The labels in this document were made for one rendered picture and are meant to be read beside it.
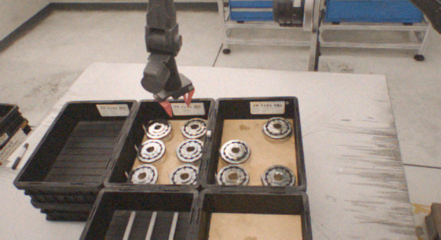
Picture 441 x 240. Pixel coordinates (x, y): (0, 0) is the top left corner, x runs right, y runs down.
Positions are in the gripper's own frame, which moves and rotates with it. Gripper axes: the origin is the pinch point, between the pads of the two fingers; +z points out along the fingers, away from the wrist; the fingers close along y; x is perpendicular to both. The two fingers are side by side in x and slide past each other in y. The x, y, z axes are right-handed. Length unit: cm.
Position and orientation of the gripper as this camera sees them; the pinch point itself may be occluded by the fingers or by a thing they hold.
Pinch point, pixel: (178, 108)
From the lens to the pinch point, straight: 101.9
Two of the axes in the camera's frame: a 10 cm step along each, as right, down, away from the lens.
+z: 1.2, 7.1, 6.9
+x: -6.1, -4.9, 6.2
